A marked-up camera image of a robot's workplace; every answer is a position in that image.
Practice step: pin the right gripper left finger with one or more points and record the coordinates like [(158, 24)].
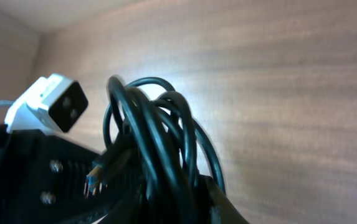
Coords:
[(131, 209)]

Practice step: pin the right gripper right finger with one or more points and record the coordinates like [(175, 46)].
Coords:
[(213, 206)]

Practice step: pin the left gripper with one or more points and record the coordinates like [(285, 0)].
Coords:
[(43, 180)]

